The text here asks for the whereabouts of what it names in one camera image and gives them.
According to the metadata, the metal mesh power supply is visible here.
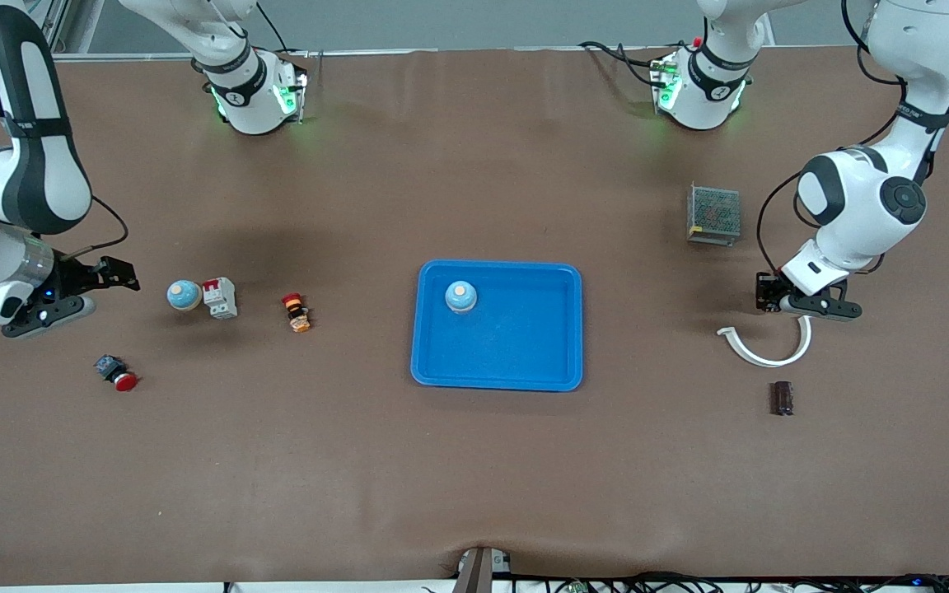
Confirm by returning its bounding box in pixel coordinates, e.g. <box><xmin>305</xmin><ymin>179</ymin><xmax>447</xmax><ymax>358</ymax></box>
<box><xmin>686</xmin><ymin>184</ymin><xmax>742</xmax><ymax>247</ymax></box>

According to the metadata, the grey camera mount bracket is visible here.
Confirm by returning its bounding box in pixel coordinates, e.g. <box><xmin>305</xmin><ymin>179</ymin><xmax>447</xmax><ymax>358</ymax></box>
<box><xmin>451</xmin><ymin>546</ymin><xmax>513</xmax><ymax>593</ymax></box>

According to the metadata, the black left base cable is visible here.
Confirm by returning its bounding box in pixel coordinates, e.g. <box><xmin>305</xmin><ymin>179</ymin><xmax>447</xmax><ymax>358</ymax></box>
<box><xmin>580</xmin><ymin>40</ymin><xmax>663</xmax><ymax>87</ymax></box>

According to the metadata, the red push button black body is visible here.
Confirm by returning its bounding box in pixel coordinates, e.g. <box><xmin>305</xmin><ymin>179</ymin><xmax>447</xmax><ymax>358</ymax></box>
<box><xmin>93</xmin><ymin>354</ymin><xmax>139</xmax><ymax>393</ymax></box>

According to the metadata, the blue bell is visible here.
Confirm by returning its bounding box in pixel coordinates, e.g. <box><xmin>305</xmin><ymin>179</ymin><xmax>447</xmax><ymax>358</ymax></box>
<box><xmin>166</xmin><ymin>280</ymin><xmax>203</xmax><ymax>312</ymax></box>
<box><xmin>444</xmin><ymin>280</ymin><xmax>479</xmax><ymax>315</ymax></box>

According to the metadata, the black base cable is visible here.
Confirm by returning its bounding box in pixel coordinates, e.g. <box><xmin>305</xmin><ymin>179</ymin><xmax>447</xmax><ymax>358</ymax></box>
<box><xmin>256</xmin><ymin>0</ymin><xmax>311</xmax><ymax>58</ymax></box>
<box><xmin>580</xmin><ymin>40</ymin><xmax>663</xmax><ymax>87</ymax></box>

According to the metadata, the black floor cable bundle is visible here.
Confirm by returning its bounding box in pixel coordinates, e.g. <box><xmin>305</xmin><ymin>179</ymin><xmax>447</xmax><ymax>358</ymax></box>
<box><xmin>516</xmin><ymin>571</ymin><xmax>949</xmax><ymax>593</ymax></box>

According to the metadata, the black right base cable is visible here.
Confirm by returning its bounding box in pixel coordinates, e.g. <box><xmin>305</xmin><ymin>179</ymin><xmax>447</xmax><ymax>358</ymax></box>
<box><xmin>256</xmin><ymin>0</ymin><xmax>311</xmax><ymax>58</ymax></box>

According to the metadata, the white circuit breaker red switch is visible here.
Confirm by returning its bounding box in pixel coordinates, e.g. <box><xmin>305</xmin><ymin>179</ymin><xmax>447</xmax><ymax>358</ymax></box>
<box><xmin>202</xmin><ymin>277</ymin><xmax>239</xmax><ymax>320</ymax></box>

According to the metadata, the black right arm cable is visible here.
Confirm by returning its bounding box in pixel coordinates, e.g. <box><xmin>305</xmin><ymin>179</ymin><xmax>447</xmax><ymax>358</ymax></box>
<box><xmin>0</xmin><ymin>0</ymin><xmax>129</xmax><ymax>260</ymax></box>

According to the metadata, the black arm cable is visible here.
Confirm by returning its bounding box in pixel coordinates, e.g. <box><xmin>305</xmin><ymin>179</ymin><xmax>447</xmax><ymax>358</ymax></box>
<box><xmin>756</xmin><ymin>0</ymin><xmax>949</xmax><ymax>277</ymax></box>
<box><xmin>0</xmin><ymin>0</ymin><xmax>129</xmax><ymax>260</ymax></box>

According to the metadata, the brown table mat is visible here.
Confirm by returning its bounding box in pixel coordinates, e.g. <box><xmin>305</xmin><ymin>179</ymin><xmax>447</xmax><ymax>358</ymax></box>
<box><xmin>0</xmin><ymin>45</ymin><xmax>949</xmax><ymax>587</ymax></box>

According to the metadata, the blue plastic tray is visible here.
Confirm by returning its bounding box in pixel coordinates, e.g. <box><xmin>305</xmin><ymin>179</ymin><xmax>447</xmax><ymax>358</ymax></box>
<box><xmin>410</xmin><ymin>260</ymin><xmax>584</xmax><ymax>393</ymax></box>

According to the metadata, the white curved plastic clamp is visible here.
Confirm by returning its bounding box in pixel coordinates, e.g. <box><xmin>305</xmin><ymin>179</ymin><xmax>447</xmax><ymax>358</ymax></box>
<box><xmin>717</xmin><ymin>316</ymin><xmax>813</xmax><ymax>368</ymax></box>

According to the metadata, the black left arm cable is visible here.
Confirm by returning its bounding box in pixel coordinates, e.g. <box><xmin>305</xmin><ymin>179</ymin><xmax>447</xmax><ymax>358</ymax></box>
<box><xmin>756</xmin><ymin>0</ymin><xmax>949</xmax><ymax>277</ymax></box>

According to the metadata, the red orange emergency stop button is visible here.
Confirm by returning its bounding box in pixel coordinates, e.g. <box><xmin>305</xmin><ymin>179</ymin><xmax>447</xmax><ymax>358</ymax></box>
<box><xmin>281</xmin><ymin>292</ymin><xmax>312</xmax><ymax>334</ymax></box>

